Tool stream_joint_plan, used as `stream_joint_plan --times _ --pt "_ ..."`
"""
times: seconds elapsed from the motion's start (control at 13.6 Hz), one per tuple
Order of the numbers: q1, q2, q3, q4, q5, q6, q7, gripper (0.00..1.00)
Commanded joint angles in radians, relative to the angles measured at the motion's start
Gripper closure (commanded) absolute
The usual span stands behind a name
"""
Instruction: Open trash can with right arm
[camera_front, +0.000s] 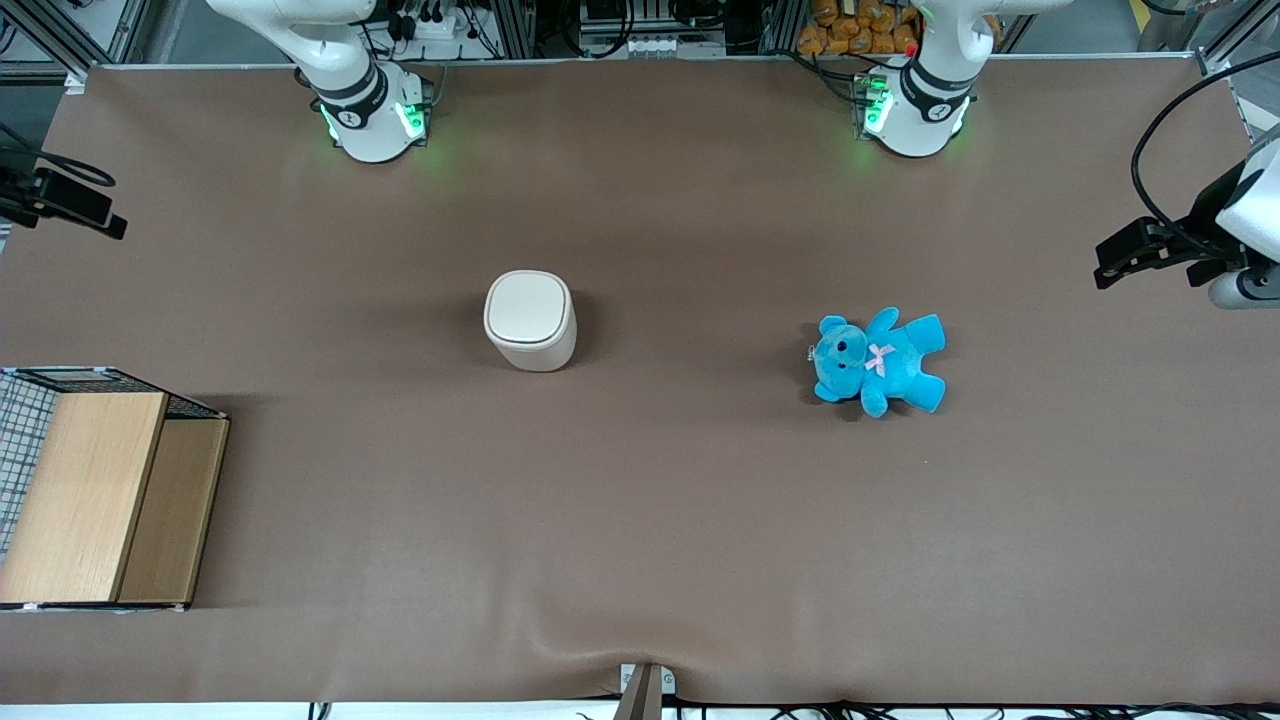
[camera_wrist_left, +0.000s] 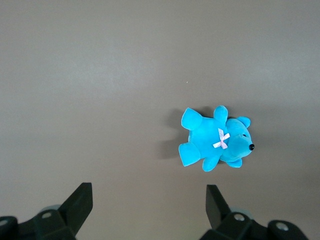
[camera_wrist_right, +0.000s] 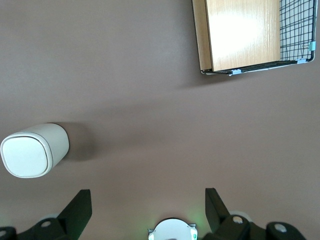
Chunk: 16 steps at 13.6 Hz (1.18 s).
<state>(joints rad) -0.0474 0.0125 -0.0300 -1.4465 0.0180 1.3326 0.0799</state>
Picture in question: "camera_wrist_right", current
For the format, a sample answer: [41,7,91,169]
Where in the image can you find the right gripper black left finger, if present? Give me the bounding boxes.
[0,189,93,240]

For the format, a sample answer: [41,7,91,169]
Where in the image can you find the light wooden board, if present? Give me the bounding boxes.
[191,0,281,72]

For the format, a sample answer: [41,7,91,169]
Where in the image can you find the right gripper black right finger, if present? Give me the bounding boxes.
[201,187,308,240]

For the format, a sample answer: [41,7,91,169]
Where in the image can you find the white rounded trash can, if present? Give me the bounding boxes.
[0,122,70,179]

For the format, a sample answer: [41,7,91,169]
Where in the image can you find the white round disc device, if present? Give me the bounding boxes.
[147,217,199,240]

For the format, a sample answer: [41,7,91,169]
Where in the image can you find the black wire grid rack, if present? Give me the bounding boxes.
[199,0,317,76]

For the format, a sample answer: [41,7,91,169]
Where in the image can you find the white trash can lid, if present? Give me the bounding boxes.
[0,132,53,179]

